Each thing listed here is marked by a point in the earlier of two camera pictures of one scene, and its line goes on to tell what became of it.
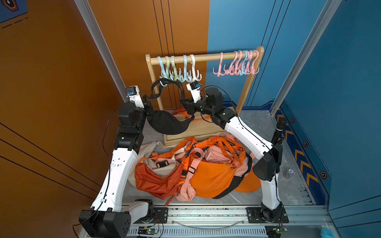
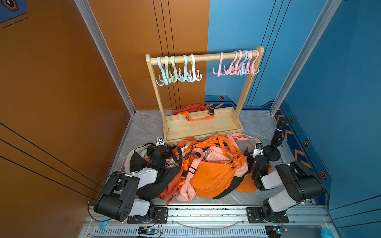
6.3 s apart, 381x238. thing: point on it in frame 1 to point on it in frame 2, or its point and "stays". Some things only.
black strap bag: x=163 y=121 to x=138 y=159
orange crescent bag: x=250 y=183 stays
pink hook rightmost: x=253 y=71 stays
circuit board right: x=275 y=231 stays
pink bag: x=187 y=192 stays
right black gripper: x=191 y=106 to x=248 y=155
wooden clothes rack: x=209 y=126 stays
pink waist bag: x=215 y=153 stays
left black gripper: x=146 y=106 to x=151 y=151
